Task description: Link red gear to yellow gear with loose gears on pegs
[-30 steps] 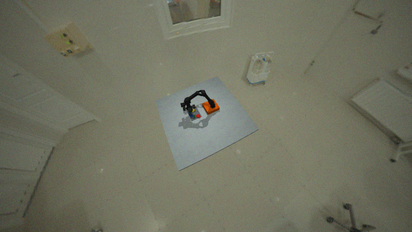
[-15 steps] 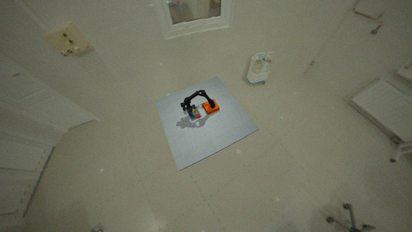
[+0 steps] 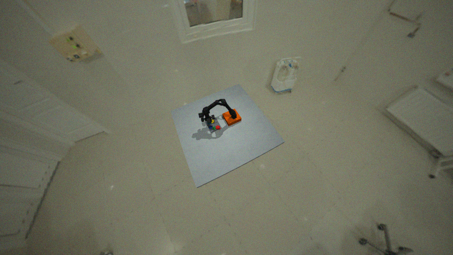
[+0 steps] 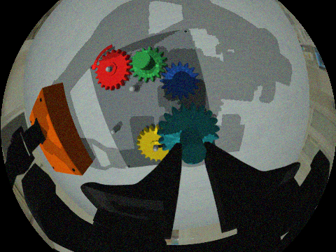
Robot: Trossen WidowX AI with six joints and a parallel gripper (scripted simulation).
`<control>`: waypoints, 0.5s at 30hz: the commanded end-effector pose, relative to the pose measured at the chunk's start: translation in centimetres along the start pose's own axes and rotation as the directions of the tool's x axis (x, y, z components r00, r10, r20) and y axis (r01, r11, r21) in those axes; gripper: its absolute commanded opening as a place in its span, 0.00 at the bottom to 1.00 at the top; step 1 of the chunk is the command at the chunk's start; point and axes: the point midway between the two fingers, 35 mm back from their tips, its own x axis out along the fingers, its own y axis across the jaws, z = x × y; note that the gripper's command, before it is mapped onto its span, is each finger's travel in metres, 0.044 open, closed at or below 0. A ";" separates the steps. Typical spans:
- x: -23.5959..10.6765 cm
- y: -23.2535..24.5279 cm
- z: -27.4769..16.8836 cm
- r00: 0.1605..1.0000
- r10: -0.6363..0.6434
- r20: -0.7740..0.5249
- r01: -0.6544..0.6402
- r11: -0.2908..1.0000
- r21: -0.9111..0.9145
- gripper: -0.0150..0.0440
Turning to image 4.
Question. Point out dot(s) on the teal gear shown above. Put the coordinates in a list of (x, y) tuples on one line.
[(190, 127)]

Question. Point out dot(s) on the green gear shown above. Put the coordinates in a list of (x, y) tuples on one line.
[(148, 63)]

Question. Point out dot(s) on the red gear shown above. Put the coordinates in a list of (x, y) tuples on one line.
[(120, 63)]

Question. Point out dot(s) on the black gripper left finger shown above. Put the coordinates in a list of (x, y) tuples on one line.
[(153, 198)]

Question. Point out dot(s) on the yellow gear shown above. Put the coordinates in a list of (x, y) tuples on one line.
[(147, 140)]

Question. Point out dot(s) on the blue gear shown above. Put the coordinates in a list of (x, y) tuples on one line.
[(180, 80)]

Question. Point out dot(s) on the red curved arrow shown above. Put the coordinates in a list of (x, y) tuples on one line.
[(102, 52)]

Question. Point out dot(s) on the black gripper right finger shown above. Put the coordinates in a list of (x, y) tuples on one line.
[(237, 187)]

